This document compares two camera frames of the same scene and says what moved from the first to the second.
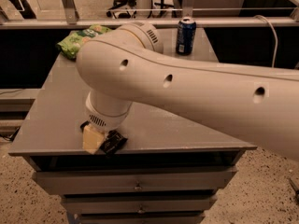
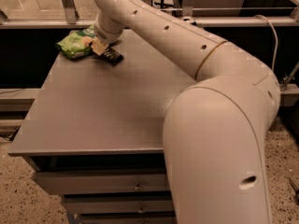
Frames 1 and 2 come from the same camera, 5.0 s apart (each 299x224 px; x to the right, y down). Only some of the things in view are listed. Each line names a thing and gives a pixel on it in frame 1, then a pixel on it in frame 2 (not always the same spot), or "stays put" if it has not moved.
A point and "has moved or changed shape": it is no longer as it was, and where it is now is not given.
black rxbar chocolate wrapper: (114, 140) has moved or changed shape
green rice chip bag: (70, 45) stays put
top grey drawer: (136, 181) stays put
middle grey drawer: (163, 204) stays put
